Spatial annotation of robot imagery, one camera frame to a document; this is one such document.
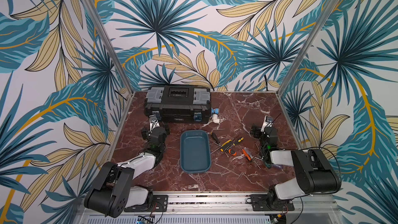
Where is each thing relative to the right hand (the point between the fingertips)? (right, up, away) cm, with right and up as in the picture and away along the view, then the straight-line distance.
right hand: (263, 124), depth 92 cm
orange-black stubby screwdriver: (-19, -16, -4) cm, 25 cm away
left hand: (-63, 0, -5) cm, 63 cm away
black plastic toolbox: (-49, +12, -2) cm, 51 cm away
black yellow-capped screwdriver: (-28, -9, +2) cm, 29 cm away
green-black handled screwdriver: (-1, -21, -11) cm, 23 cm away
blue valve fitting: (-28, +8, +14) cm, 32 cm away
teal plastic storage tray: (-41, -15, -4) cm, 44 cm away
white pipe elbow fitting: (-28, +2, +9) cm, 29 cm away
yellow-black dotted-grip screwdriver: (-23, -12, -3) cm, 26 cm away
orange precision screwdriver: (-10, -17, -5) cm, 20 cm away
